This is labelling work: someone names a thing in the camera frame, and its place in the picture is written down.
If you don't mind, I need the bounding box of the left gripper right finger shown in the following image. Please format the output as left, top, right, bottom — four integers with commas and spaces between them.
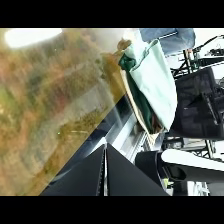
106, 142, 170, 197

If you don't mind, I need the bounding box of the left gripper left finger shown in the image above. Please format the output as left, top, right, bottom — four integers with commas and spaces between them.
39, 143, 106, 197

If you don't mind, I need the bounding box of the light green T-shirt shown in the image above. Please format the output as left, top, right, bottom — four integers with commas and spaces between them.
124, 37, 179, 132

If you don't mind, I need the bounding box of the dark green garment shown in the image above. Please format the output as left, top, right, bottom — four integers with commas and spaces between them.
118, 53, 158, 135

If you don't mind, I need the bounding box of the beige garment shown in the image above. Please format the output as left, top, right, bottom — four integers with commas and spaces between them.
119, 68, 158, 145

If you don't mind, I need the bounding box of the black mesh chair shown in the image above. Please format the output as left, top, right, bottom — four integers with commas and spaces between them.
169, 66, 224, 141

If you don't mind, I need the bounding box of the orange-brown garment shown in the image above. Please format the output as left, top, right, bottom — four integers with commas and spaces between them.
116, 38, 133, 56

